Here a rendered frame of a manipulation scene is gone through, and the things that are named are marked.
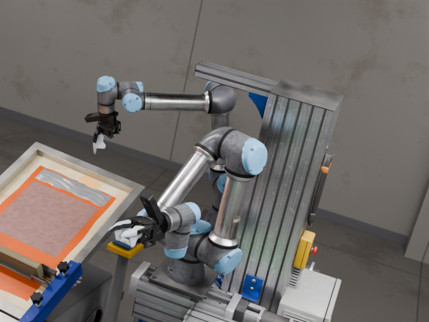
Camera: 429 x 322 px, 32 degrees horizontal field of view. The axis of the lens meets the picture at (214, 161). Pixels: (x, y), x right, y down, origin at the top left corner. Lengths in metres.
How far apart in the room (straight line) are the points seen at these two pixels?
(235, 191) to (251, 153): 0.17
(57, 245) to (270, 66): 3.74
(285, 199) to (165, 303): 0.63
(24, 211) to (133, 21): 3.77
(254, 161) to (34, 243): 1.02
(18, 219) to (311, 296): 1.24
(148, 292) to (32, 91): 4.60
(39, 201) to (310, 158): 1.18
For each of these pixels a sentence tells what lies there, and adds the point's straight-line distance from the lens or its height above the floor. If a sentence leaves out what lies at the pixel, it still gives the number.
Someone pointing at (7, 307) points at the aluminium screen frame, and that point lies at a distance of 2.90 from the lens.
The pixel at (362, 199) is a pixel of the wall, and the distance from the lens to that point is 6.66.
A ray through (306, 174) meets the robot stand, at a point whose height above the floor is 1.76.
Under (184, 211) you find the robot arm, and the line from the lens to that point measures 2.48.
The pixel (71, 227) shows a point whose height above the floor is 1.26.
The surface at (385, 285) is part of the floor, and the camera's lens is 6.02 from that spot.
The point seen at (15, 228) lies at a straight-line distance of 3.18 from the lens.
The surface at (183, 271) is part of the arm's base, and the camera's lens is 2.89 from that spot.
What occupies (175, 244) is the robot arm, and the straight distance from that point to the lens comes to 2.53.
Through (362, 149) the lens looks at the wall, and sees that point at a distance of 6.51.
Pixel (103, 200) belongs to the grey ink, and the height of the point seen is 1.34.
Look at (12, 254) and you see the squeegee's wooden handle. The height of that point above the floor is 1.24.
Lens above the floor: 2.80
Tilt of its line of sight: 22 degrees down
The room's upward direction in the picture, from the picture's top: 13 degrees clockwise
